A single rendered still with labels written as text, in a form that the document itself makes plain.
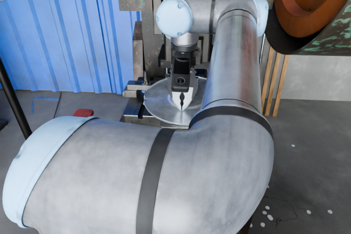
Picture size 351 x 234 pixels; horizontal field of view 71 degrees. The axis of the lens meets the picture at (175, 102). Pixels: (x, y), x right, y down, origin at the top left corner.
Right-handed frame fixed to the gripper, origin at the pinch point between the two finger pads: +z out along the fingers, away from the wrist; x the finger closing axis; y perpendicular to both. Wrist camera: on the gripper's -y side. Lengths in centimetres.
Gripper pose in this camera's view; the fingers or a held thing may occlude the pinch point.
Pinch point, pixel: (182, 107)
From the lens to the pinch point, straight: 75.6
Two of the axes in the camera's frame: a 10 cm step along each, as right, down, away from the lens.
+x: -10.0, -0.4, 0.4
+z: -0.1, 8.4, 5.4
